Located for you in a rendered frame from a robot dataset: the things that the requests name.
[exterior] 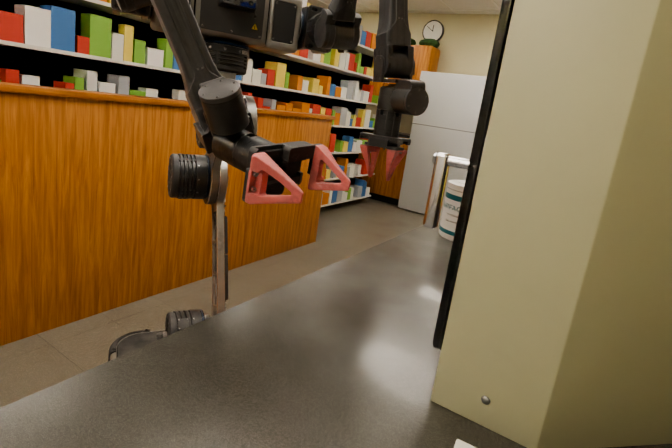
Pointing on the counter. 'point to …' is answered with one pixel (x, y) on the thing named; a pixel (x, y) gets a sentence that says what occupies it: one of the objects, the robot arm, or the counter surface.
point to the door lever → (440, 185)
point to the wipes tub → (451, 208)
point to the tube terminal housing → (573, 212)
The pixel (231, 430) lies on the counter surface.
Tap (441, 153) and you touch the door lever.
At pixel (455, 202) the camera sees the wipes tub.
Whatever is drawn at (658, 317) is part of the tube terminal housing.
